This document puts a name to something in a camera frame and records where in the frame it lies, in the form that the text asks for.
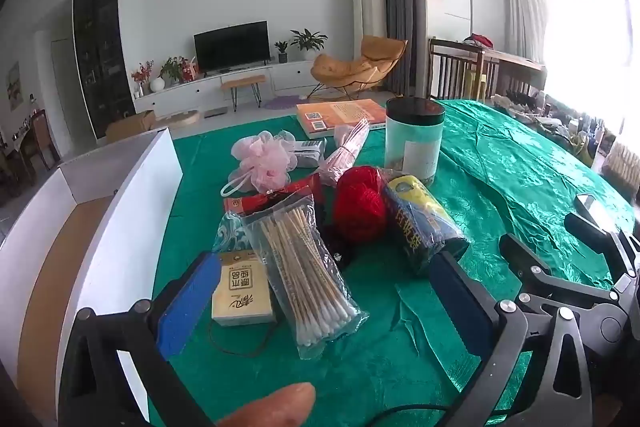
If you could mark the brown wooden side chair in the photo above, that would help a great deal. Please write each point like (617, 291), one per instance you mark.
(40, 142)

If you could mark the dark wooden slatted chair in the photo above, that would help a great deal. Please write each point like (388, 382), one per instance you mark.
(480, 57)

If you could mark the red flower bouquet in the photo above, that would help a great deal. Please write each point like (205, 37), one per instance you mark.
(141, 74)

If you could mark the blue white patterned pouch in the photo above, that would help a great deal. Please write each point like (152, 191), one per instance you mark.
(232, 234)

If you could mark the white standing air conditioner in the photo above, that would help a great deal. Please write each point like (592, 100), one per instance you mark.
(369, 7)

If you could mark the orange book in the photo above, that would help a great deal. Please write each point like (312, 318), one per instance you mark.
(345, 112)

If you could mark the red gift box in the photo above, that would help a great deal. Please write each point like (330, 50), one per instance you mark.
(189, 71)

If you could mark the green patterned tablecloth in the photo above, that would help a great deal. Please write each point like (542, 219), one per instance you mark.
(500, 167)

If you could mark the white television cabinet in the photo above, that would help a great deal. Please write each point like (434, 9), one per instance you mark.
(290, 74)

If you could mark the red yarn ball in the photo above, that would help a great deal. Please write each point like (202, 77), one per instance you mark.
(360, 202)

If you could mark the tall black display cabinet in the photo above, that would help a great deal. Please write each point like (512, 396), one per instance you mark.
(102, 57)

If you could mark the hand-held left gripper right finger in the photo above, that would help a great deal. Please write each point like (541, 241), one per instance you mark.
(462, 302)

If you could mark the framed wall picture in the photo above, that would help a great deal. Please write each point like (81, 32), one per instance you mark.
(13, 87)

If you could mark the cotton swab bag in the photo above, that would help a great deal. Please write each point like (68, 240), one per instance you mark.
(300, 272)

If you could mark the person's left hand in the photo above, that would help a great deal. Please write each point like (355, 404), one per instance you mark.
(280, 407)

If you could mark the red paper packet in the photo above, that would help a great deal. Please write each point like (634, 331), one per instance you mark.
(250, 203)

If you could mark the black lace hair net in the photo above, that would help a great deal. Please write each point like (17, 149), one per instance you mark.
(335, 242)

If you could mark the clear jar with black lid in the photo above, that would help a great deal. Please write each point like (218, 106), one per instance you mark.
(412, 142)

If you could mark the round white vase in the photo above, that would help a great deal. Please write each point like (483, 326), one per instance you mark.
(157, 84)

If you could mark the white sheer curtain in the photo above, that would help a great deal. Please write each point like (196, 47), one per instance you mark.
(527, 2)

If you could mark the purple floor mat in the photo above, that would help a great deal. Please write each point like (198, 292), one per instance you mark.
(285, 103)

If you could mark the beige tissue pack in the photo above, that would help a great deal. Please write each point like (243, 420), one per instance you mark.
(242, 287)

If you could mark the wooden stool with metal legs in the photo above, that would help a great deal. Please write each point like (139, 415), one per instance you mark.
(243, 82)

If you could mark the row of windowsill knickknacks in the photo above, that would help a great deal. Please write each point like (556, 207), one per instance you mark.
(555, 122)

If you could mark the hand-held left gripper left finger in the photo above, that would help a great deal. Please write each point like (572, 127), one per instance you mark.
(190, 302)

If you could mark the white walled cardboard box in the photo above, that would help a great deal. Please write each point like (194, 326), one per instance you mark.
(135, 187)

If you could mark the bushy green plant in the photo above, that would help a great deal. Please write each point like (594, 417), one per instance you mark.
(172, 68)

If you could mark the brown cardboard box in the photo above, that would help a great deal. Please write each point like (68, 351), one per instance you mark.
(130, 126)

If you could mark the small potted green plant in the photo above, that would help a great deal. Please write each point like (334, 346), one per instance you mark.
(282, 52)

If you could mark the flat screen television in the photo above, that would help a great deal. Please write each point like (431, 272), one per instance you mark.
(232, 46)

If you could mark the grey plastic packet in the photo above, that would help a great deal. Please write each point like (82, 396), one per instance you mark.
(310, 154)

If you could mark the orange lounge chair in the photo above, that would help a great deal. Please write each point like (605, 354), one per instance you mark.
(350, 67)

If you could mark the pink packet bundle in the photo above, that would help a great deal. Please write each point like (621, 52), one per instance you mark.
(342, 152)

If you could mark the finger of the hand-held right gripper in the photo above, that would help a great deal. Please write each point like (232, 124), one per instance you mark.
(530, 259)
(590, 227)

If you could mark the beige floor pad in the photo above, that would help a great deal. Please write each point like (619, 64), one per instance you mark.
(177, 118)

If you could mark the red cloth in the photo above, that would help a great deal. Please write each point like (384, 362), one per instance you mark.
(477, 40)

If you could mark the pink mesh bath pouf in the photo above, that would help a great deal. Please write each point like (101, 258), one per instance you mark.
(265, 162)

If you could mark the blue yellow roll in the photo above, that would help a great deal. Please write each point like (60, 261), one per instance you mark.
(420, 222)

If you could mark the large potted green plant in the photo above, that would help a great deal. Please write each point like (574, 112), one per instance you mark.
(307, 41)

